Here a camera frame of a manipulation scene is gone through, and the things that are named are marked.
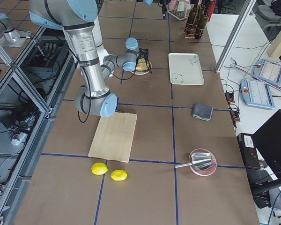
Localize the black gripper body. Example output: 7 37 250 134
138 48 149 61

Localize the bread slice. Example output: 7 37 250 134
136 58 149 72

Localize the white round plate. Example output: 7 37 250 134
132 61 152 75

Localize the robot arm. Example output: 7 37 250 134
29 0 139 117
0 13 26 47

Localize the cream bear serving tray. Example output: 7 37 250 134
168 53 204 86

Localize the dark green wine bottle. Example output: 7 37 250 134
187 0 201 24

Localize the grey folded cloth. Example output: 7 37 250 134
192 103 214 121

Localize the wooden cutting board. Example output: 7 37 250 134
88 112 137 163

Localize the blue teach pendant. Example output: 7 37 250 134
240 78 275 109
253 59 281 86

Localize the metal scoop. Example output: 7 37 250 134
175 152 214 171

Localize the yellow lemon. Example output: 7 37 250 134
91 162 109 175
111 170 128 181

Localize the pink bowl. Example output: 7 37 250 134
188 148 217 176

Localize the black computer box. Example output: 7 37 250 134
237 133 260 170

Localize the black monitor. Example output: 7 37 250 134
252 109 281 178

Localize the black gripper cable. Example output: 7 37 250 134
112 48 153 86

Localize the copper wire bottle rack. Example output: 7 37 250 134
183 20 206 39

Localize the aluminium camera post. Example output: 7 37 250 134
215 0 256 73

